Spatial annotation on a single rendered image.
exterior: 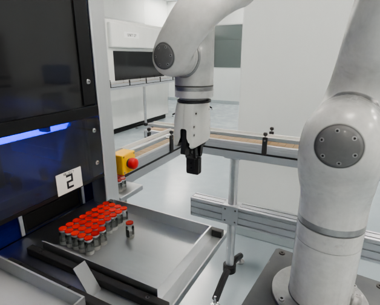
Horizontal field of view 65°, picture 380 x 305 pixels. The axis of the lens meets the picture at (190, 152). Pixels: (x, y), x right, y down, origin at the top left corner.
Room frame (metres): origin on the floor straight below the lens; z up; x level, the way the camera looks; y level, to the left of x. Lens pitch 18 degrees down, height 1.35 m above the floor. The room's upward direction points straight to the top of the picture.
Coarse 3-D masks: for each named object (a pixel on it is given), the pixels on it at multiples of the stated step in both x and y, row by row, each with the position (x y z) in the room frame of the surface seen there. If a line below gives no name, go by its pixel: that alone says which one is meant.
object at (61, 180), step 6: (78, 168) 0.79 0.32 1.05; (60, 174) 0.74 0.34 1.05; (66, 174) 0.75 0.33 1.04; (78, 174) 0.79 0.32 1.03; (60, 180) 0.73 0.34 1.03; (66, 180) 0.75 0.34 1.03; (78, 180) 0.79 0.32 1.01; (60, 186) 0.73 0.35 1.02; (66, 186) 0.75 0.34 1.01; (78, 186) 0.78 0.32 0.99; (60, 192) 0.73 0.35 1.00; (66, 192) 0.75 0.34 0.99
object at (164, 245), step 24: (144, 216) 0.80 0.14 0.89; (168, 216) 0.76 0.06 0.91; (120, 240) 0.68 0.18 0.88; (144, 240) 0.68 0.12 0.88; (168, 240) 0.68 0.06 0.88; (192, 240) 0.68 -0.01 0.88; (96, 264) 0.55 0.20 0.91; (120, 264) 0.59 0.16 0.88; (144, 264) 0.59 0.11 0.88; (168, 264) 0.59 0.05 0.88; (144, 288) 0.49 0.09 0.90; (168, 288) 0.51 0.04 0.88
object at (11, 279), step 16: (0, 256) 0.57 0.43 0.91; (0, 272) 0.56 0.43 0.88; (16, 272) 0.55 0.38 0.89; (32, 272) 0.52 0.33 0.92; (0, 288) 0.51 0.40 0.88; (16, 288) 0.51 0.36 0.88; (32, 288) 0.51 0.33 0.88; (48, 288) 0.50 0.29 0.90; (64, 288) 0.48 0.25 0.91; (0, 304) 0.47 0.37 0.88; (16, 304) 0.47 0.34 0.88; (32, 304) 0.47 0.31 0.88; (48, 304) 0.47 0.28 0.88; (64, 304) 0.47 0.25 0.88; (80, 304) 0.44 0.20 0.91
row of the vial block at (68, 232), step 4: (112, 204) 0.80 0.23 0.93; (104, 208) 0.77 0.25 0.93; (108, 208) 0.77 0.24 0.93; (100, 212) 0.75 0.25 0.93; (92, 216) 0.73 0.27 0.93; (96, 216) 0.73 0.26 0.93; (84, 220) 0.71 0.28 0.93; (88, 220) 0.71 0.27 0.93; (76, 224) 0.69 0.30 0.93; (80, 224) 0.69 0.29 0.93; (84, 224) 0.69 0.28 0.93; (68, 228) 0.67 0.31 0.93; (72, 228) 0.67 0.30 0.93; (76, 228) 0.67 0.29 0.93; (68, 232) 0.65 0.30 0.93; (68, 236) 0.65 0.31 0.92; (68, 240) 0.65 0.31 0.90; (68, 244) 0.65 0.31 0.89
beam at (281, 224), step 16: (192, 208) 1.61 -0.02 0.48; (208, 208) 1.56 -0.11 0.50; (224, 208) 1.52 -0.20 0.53; (240, 208) 1.48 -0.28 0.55; (256, 208) 1.48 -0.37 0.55; (240, 224) 1.48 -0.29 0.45; (256, 224) 1.43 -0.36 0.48; (272, 224) 1.39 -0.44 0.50; (288, 224) 1.36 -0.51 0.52; (368, 240) 1.19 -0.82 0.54; (368, 256) 1.19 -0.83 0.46
